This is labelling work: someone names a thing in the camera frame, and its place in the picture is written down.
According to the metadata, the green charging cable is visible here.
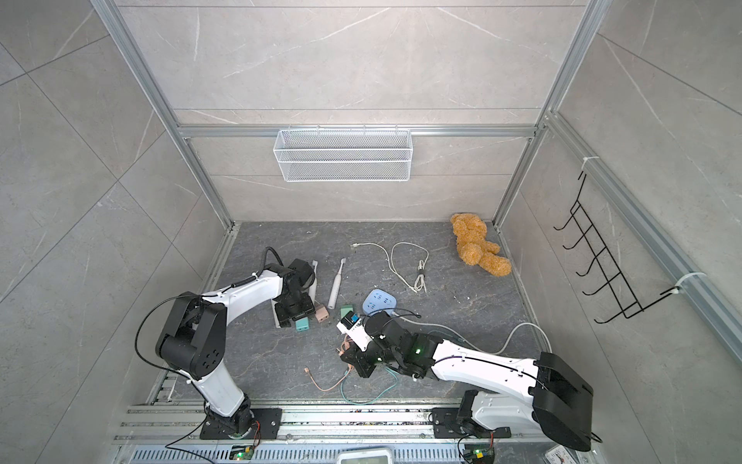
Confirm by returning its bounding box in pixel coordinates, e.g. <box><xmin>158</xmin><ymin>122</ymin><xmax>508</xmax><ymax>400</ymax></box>
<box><xmin>339</xmin><ymin>364</ymin><xmax>401</xmax><ymax>405</ymax></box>

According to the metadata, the pink charger plug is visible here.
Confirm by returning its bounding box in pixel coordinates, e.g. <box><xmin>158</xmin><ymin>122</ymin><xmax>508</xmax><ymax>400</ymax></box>
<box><xmin>315</xmin><ymin>305</ymin><xmax>330</xmax><ymax>323</ymax></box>

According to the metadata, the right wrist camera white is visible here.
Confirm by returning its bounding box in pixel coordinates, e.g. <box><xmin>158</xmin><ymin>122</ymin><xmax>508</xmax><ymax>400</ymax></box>
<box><xmin>337</xmin><ymin>311</ymin><xmax>372</xmax><ymax>352</ymax></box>

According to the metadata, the white power strip cord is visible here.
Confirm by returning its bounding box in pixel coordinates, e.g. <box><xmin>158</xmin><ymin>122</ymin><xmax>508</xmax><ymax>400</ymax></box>
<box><xmin>392</xmin><ymin>311</ymin><xmax>555</xmax><ymax>356</ymax></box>

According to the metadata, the white electric toothbrush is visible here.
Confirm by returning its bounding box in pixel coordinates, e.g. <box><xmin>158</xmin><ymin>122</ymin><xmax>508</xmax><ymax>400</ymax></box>
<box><xmin>327</xmin><ymin>258</ymin><xmax>346</xmax><ymax>310</ymax></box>
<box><xmin>308</xmin><ymin>260</ymin><xmax>318</xmax><ymax>304</ymax></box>

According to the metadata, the brown teddy bear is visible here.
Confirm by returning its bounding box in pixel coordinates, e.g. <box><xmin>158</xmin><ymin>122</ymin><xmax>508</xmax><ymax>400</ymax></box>
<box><xmin>450</xmin><ymin>213</ymin><xmax>512</xmax><ymax>276</ymax></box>

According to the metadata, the blue power strip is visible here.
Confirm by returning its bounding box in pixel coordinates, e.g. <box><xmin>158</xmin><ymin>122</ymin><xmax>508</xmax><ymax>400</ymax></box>
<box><xmin>362</xmin><ymin>288</ymin><xmax>397</xmax><ymax>315</ymax></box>

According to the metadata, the middle white electric toothbrush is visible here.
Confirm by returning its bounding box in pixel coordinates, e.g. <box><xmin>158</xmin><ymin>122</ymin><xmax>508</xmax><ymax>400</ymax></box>
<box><xmin>308</xmin><ymin>260</ymin><xmax>318</xmax><ymax>304</ymax></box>

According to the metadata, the pink charging cable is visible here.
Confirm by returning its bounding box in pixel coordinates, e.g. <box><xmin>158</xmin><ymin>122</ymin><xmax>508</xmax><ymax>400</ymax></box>
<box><xmin>303</xmin><ymin>338</ymin><xmax>355</xmax><ymax>394</ymax></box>

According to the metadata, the teal charger plug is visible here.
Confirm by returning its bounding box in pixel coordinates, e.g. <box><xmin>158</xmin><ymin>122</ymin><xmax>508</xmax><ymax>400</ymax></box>
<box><xmin>295</xmin><ymin>317</ymin><xmax>310</xmax><ymax>333</ymax></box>

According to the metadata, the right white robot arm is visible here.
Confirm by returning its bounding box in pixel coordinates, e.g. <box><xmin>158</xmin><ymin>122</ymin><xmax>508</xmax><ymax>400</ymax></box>
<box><xmin>337</xmin><ymin>310</ymin><xmax>597</xmax><ymax>452</ymax></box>

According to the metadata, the white wire mesh basket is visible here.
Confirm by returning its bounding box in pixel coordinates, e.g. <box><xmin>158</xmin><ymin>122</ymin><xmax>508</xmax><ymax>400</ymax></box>
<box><xmin>274</xmin><ymin>129</ymin><xmax>414</xmax><ymax>183</ymax></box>

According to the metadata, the white charging cable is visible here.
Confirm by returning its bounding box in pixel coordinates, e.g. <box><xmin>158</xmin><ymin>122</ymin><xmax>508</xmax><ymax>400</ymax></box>
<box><xmin>351</xmin><ymin>241</ymin><xmax>431</xmax><ymax>294</ymax></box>

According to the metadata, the right white electric toothbrush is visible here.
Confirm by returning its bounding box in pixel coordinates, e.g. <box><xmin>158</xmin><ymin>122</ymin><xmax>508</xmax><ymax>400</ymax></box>
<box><xmin>327</xmin><ymin>258</ymin><xmax>346</xmax><ymax>310</ymax></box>

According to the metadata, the green charger plug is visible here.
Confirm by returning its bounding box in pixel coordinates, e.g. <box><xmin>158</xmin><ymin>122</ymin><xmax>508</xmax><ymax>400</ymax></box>
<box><xmin>340</xmin><ymin>305</ymin><xmax>354</xmax><ymax>318</ymax></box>

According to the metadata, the black wire hook rack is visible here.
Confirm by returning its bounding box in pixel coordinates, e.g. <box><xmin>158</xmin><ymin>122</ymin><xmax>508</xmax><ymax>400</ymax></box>
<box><xmin>553</xmin><ymin>171</ymin><xmax>681</xmax><ymax>325</ymax></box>

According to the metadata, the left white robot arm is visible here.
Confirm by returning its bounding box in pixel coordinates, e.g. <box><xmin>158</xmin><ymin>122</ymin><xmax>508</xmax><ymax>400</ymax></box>
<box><xmin>155</xmin><ymin>247</ymin><xmax>316</xmax><ymax>439</ymax></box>

